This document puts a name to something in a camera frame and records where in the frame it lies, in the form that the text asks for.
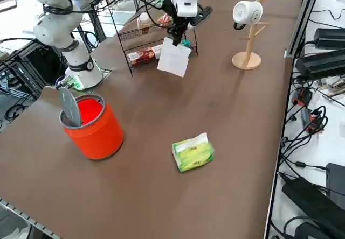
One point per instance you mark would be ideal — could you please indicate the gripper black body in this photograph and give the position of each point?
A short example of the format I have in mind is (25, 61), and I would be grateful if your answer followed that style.
(173, 15)

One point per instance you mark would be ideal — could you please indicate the teal snack packet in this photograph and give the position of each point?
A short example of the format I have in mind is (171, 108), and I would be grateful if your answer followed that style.
(186, 43)

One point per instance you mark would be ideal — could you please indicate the wooden mug tree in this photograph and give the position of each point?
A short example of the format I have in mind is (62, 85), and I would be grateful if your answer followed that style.
(246, 60)

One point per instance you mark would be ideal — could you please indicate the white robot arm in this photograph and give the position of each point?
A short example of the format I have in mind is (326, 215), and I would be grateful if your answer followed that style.
(81, 58)

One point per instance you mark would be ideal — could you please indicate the white mug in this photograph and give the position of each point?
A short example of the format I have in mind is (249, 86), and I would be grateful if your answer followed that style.
(246, 13)

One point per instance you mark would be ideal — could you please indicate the grey round bin lid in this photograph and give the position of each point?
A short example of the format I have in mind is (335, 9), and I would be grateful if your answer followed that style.
(70, 107)

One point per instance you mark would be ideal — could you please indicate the green tissue pack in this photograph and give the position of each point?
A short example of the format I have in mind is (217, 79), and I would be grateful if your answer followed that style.
(195, 155)

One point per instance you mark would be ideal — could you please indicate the red tartan shortbread box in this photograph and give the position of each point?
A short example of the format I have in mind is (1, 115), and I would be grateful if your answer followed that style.
(143, 56)

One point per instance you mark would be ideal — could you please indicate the orange round bin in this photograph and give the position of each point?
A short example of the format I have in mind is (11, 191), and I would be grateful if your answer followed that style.
(94, 136)

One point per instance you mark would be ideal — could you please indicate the aluminium frame rail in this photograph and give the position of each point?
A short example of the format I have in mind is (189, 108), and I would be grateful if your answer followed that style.
(302, 21)

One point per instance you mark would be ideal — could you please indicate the red black plug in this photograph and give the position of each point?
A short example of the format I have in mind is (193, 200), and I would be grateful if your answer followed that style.
(316, 120)

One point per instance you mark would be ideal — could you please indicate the white tissue sheet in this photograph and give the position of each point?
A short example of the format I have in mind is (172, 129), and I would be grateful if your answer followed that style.
(172, 58)

